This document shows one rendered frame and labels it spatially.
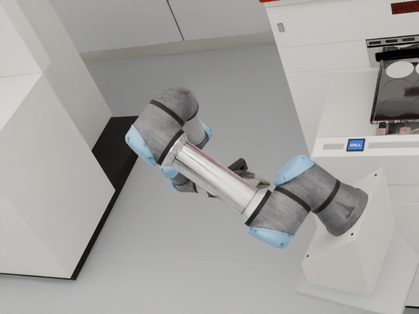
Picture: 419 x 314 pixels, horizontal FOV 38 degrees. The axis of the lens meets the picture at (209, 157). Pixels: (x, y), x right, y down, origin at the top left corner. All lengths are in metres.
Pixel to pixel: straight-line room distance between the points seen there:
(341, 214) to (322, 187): 0.09
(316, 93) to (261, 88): 1.39
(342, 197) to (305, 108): 1.13
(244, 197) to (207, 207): 1.78
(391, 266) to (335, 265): 0.21
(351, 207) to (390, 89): 0.77
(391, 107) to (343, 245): 0.75
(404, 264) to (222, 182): 0.62
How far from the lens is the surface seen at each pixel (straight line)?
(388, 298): 1.87
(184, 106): 1.71
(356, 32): 2.51
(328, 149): 2.10
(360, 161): 2.07
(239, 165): 2.13
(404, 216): 2.25
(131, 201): 3.71
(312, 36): 2.55
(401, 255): 1.96
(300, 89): 2.73
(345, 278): 1.84
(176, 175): 2.07
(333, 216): 1.72
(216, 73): 4.39
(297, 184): 1.68
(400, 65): 2.49
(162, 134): 1.67
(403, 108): 2.29
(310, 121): 2.85
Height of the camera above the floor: 2.39
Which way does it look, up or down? 40 degrees down
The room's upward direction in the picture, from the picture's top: 24 degrees counter-clockwise
